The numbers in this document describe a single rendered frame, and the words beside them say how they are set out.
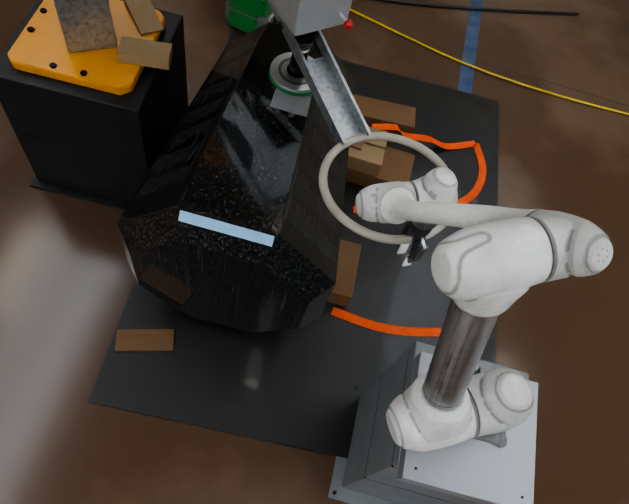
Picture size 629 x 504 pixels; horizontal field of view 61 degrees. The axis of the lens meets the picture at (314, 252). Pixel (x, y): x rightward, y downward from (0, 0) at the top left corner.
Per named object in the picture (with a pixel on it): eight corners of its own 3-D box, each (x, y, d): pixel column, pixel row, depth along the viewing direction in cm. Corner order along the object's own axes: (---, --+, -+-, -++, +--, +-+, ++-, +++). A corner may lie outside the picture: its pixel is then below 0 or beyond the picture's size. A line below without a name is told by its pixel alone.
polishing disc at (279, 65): (259, 72, 213) (259, 70, 212) (291, 46, 223) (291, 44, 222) (302, 101, 209) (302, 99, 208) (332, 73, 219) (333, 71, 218)
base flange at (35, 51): (5, 67, 212) (1, 57, 207) (57, -10, 236) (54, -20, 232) (129, 98, 214) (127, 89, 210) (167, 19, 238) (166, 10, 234)
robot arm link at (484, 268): (471, 449, 148) (397, 470, 143) (445, 398, 159) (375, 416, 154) (575, 252, 93) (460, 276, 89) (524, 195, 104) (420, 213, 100)
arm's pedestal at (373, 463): (453, 412, 252) (544, 362, 183) (441, 528, 227) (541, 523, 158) (351, 382, 251) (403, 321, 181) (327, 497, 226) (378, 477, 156)
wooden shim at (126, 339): (115, 351, 238) (114, 350, 237) (117, 330, 243) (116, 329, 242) (173, 350, 243) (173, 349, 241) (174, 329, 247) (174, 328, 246)
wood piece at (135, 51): (118, 62, 217) (116, 52, 213) (124, 45, 222) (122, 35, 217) (168, 69, 219) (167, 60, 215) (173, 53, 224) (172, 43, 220)
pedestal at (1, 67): (30, 187, 271) (-27, 76, 207) (81, 94, 304) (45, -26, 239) (159, 218, 275) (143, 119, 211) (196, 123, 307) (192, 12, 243)
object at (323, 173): (292, 160, 190) (293, 154, 187) (403, 121, 207) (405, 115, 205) (368, 268, 170) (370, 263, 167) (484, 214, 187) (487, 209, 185)
